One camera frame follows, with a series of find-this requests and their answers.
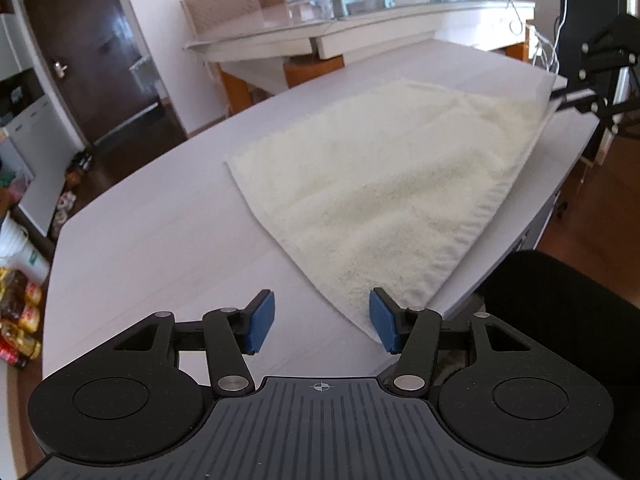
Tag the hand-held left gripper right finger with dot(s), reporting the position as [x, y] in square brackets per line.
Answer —
[382, 320]

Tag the glass-topped white table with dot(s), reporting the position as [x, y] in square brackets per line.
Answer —
[280, 20]

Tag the cluster of sauce bottles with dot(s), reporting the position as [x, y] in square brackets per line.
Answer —
[22, 310]

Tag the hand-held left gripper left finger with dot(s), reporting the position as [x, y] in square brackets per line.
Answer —
[262, 320]

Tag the beige woven chair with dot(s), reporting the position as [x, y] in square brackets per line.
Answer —
[220, 7]

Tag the dark glass floor bottles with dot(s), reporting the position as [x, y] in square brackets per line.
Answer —
[75, 170]

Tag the white cabinet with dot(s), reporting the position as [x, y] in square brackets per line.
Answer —
[35, 160]

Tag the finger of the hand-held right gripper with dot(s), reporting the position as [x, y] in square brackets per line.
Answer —
[607, 47]
[602, 107]

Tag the cream terry towel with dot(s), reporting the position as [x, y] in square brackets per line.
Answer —
[390, 185]

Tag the dark wooden door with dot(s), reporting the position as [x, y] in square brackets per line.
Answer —
[100, 50]

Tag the black office chair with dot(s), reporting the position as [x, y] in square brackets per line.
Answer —
[560, 300]

